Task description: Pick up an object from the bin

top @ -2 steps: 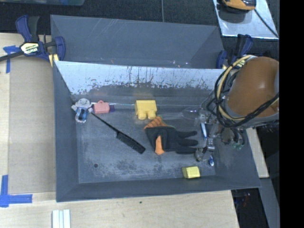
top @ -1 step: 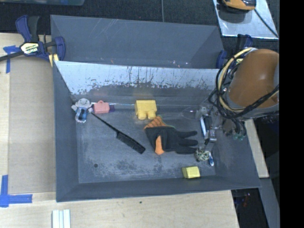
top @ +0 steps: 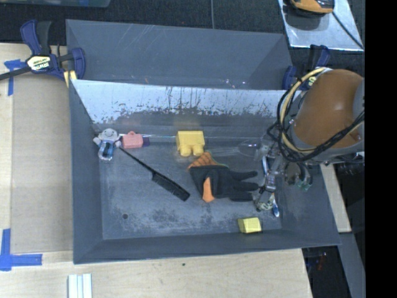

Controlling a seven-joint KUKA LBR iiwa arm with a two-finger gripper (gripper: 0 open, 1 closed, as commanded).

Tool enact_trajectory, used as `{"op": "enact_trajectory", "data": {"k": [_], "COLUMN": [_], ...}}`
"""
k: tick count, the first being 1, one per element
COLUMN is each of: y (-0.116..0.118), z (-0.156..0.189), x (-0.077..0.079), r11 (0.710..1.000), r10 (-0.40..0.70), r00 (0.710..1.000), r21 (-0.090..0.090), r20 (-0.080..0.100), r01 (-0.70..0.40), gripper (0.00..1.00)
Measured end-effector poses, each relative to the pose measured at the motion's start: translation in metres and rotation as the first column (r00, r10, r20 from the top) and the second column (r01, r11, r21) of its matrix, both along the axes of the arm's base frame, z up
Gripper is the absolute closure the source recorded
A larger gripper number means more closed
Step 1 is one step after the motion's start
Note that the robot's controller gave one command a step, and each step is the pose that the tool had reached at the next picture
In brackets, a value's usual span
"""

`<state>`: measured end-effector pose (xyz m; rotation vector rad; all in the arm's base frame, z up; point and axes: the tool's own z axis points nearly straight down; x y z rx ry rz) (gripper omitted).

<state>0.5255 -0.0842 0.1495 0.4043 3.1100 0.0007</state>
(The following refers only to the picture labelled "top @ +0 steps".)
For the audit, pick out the clear plastic spoon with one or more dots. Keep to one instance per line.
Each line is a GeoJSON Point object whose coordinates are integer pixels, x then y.
{"type": "Point", "coordinates": [248, 147]}

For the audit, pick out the yellow toy brick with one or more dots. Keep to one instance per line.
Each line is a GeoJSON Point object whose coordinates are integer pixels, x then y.
{"type": "Point", "coordinates": [190, 141]}

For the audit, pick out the pink toy bag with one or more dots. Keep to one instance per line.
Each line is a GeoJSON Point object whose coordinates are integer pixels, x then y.
{"type": "Point", "coordinates": [132, 141]}

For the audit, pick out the grey metal bin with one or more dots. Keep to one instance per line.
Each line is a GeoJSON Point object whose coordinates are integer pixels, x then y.
{"type": "Point", "coordinates": [173, 216]}

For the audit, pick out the yellow sponge block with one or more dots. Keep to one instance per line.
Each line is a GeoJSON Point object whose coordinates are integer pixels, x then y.
{"type": "Point", "coordinates": [249, 225]}

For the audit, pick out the black and orange glove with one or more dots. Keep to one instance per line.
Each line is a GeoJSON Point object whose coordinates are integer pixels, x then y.
{"type": "Point", "coordinates": [221, 182]}

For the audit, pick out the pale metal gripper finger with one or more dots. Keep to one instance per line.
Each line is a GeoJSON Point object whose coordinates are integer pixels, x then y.
{"type": "Point", "coordinates": [264, 203]}
{"type": "Point", "coordinates": [270, 183]}

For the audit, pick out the pale wood board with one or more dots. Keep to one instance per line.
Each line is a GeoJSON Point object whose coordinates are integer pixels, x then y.
{"type": "Point", "coordinates": [40, 166]}

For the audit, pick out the white and blue toy doll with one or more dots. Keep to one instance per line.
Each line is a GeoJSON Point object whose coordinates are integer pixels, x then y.
{"type": "Point", "coordinates": [107, 143]}

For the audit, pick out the black comb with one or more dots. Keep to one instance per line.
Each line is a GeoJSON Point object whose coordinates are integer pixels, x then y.
{"type": "Point", "coordinates": [164, 182]}

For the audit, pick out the clear tube with purple cap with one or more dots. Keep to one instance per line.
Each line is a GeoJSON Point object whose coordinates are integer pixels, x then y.
{"type": "Point", "coordinates": [158, 139]}

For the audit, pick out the blue and white toothbrush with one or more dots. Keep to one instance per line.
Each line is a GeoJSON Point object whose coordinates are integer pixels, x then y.
{"type": "Point", "coordinates": [276, 209]}

